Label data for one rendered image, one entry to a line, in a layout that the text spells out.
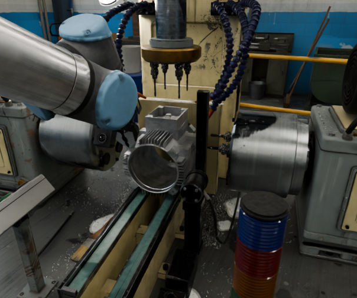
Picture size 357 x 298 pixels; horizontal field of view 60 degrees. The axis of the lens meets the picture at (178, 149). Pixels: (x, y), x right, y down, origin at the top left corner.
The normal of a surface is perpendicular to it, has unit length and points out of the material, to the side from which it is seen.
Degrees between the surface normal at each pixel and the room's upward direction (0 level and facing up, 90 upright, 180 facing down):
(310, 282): 0
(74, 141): 81
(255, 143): 55
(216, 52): 90
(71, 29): 25
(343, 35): 90
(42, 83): 106
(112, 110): 94
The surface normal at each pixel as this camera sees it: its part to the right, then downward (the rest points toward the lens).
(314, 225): -0.28, 0.40
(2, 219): 0.75, -0.48
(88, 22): -0.09, -0.65
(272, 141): -0.22, -0.26
